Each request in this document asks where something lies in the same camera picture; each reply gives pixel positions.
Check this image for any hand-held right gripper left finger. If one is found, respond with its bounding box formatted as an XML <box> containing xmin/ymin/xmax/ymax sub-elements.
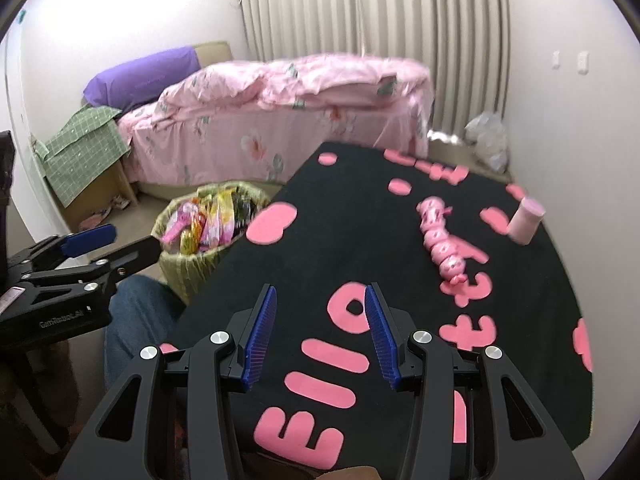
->
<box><xmin>59</xmin><ymin>284</ymin><xmax>278</xmax><ymax>480</ymax></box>

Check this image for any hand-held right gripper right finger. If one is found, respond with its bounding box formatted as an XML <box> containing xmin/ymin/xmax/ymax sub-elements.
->
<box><xmin>364</xmin><ymin>283</ymin><xmax>587</xmax><ymax>480</ymax></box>

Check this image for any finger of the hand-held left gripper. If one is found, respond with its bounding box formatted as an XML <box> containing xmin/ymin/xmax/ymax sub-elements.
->
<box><xmin>7</xmin><ymin>224</ymin><xmax>118</xmax><ymax>273</ymax></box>
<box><xmin>20</xmin><ymin>236</ymin><xmax>163</xmax><ymax>301</ymax></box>

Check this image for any trash bin with yellow bag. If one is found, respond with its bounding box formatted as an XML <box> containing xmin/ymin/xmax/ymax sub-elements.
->
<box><xmin>151</xmin><ymin>180</ymin><xmax>273</xmax><ymax>306</ymax></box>

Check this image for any pile of snack wrappers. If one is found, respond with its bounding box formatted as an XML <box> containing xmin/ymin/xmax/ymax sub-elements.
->
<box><xmin>161</xmin><ymin>186</ymin><xmax>261</xmax><ymax>255</ymax></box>

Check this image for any pink candy packet strip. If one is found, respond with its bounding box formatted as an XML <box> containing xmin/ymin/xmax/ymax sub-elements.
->
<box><xmin>417</xmin><ymin>197</ymin><xmax>473</xmax><ymax>288</ymax></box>

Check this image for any person's leg in jeans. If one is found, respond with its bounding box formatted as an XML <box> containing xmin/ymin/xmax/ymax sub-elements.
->
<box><xmin>104</xmin><ymin>275</ymin><xmax>201</xmax><ymax>392</ymax></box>

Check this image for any black tablecloth with pink print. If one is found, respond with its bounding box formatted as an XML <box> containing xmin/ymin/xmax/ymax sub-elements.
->
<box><xmin>165</xmin><ymin>141</ymin><xmax>596</xmax><ymax>480</ymax></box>

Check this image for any pink floral bed sheet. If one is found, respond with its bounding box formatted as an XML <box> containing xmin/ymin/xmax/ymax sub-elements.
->
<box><xmin>117</xmin><ymin>72</ymin><xmax>436</xmax><ymax>187</ymax></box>

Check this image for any purple pillow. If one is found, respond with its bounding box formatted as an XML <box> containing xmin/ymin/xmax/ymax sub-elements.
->
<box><xmin>82</xmin><ymin>46</ymin><xmax>202</xmax><ymax>109</ymax></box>

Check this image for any pink cup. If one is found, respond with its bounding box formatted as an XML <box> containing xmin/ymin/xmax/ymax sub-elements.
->
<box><xmin>506</xmin><ymin>197</ymin><xmax>547</xmax><ymax>246</ymax></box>

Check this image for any pink floral duvet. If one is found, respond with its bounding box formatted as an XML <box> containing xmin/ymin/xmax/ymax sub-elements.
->
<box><xmin>157</xmin><ymin>55</ymin><xmax>431</xmax><ymax>111</ymax></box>

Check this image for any white plastic bag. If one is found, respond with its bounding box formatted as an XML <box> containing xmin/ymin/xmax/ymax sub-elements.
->
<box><xmin>464</xmin><ymin>111</ymin><xmax>511</xmax><ymax>175</ymax></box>

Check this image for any curtain pull wand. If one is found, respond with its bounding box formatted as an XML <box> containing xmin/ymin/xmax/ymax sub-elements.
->
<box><xmin>352</xmin><ymin>0</ymin><xmax>368</xmax><ymax>56</ymax></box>

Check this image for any white pleated curtain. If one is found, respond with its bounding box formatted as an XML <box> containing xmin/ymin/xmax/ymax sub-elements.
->
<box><xmin>235</xmin><ymin>0</ymin><xmax>512</xmax><ymax>137</ymax></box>

